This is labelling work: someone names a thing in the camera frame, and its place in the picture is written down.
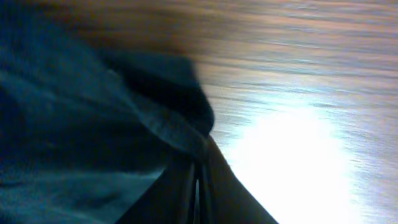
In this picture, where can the dark green t-shirt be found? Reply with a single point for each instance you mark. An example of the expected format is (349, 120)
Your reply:
(84, 133)

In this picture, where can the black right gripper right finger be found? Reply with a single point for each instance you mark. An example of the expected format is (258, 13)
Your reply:
(222, 198)

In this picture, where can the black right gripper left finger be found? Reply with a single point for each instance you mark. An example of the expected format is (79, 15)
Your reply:
(170, 199)

